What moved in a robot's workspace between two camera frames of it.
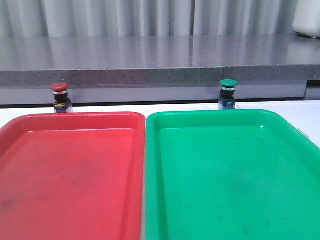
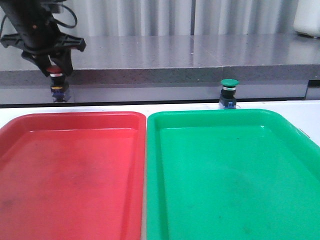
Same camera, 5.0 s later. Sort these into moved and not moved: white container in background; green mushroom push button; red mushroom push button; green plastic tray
Moved: red mushroom push button
Not moved: green plastic tray; white container in background; green mushroom push button
